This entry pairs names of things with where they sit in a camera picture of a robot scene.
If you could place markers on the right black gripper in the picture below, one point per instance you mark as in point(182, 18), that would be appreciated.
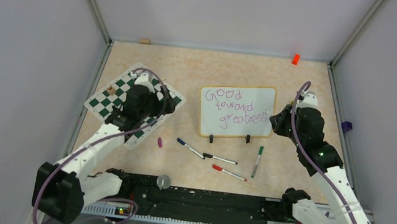
point(279, 119)

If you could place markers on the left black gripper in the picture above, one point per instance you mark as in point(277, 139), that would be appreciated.
point(164, 106)

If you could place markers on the magenta marker cap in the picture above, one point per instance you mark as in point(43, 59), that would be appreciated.
point(159, 141)

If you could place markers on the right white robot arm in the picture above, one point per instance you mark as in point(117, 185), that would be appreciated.
point(326, 169)

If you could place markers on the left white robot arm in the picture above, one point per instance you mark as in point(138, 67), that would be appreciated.
point(63, 188)

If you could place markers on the yellow-framed whiteboard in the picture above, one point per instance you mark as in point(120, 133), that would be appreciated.
point(234, 111)

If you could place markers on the wooden cube chess piece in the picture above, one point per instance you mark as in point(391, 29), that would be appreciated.
point(111, 90)

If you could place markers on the green white chess mat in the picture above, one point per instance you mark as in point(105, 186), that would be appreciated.
point(101, 104)

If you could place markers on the purple toy block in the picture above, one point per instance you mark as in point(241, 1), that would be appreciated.
point(346, 126)

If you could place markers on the green capped marker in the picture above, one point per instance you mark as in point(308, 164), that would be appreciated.
point(257, 161)

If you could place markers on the blue capped marker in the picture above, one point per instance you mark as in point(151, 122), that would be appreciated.
point(190, 148)

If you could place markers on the wooden cork piece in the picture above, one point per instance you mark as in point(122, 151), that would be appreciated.
point(145, 41)

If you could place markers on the orange toy block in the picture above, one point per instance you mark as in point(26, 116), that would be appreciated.
point(296, 59)

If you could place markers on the black capped marker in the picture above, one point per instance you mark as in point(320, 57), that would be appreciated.
point(207, 155)

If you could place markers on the red capped marker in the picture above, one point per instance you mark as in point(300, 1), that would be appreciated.
point(220, 169)

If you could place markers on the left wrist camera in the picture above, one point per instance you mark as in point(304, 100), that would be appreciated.
point(145, 79)

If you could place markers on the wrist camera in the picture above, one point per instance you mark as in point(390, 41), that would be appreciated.
point(308, 100)
point(145, 79)

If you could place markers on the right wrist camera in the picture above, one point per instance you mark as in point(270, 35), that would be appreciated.
point(308, 100)

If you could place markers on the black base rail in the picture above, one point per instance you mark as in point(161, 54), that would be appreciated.
point(198, 205)

